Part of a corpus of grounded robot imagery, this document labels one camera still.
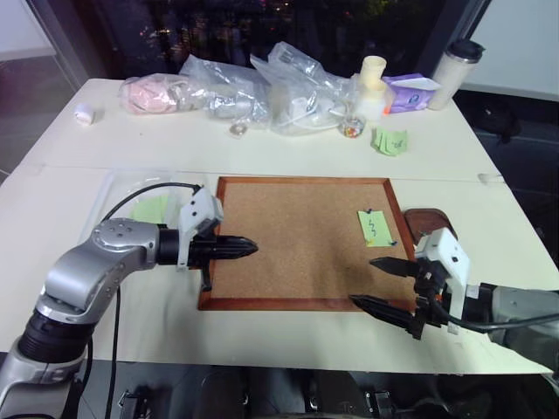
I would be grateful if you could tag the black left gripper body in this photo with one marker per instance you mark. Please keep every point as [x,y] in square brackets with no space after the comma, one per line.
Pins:
[202,253]

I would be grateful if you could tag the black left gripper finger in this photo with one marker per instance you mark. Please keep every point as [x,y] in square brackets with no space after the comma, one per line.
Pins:
[238,242]
[236,255]

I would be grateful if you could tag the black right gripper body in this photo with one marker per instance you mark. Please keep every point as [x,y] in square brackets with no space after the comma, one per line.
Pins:
[427,288]

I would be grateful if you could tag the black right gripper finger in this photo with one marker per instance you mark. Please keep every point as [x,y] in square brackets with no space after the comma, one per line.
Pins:
[395,266]
[384,309]

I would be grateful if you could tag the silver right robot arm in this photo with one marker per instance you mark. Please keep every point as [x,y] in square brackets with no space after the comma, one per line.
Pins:
[515,314]

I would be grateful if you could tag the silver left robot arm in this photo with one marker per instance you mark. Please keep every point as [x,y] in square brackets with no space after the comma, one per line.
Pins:
[83,266]

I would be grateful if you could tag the green note with scribble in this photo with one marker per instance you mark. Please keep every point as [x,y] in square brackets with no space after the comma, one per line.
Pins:
[374,229]

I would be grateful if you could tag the wood-framed cork board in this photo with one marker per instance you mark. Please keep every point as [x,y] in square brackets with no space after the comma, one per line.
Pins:
[297,244]

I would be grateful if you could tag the small glass jar of pins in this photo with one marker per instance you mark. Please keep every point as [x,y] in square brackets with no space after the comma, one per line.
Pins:
[351,127]

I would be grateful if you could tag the brown wooden tray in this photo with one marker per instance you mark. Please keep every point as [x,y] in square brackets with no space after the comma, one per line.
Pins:
[425,220]

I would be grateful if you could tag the clear bag with green paper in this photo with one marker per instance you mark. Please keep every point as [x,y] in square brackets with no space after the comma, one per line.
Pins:
[148,205]

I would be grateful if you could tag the loose green sticky notes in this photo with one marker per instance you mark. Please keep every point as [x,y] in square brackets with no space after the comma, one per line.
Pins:
[389,142]

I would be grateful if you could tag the crumpled clear plastic bag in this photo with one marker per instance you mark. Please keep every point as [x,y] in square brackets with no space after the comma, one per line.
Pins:
[227,91]

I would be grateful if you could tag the large clear bag with items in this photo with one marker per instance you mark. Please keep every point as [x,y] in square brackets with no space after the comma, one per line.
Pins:
[301,96]

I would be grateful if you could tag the white plastic bottle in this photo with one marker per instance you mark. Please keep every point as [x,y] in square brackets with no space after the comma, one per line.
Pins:
[371,102]

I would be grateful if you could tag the plastic bag with pink contents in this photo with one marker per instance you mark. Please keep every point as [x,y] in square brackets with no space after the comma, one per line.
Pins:
[148,94]

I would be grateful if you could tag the purple tissue pack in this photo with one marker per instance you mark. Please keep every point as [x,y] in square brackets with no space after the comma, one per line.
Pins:
[410,94]

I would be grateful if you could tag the black bag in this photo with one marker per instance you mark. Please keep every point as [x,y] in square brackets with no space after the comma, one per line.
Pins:
[498,122]

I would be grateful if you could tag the small white roll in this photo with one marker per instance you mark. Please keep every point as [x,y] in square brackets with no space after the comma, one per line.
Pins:
[84,113]

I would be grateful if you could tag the cream plastic cup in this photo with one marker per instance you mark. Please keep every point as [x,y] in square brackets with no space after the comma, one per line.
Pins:
[373,72]

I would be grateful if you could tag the white tumbler with black lid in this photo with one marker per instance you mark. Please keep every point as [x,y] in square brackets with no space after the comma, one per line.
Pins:
[452,74]

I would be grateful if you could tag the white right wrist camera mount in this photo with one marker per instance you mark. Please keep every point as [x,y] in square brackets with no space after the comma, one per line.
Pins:
[454,262]

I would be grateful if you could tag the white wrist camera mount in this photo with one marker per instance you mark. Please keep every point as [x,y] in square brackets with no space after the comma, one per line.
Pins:
[196,214]
[454,262]

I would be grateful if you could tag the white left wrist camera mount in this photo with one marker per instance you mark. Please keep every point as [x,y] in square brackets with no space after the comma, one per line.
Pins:
[196,214]

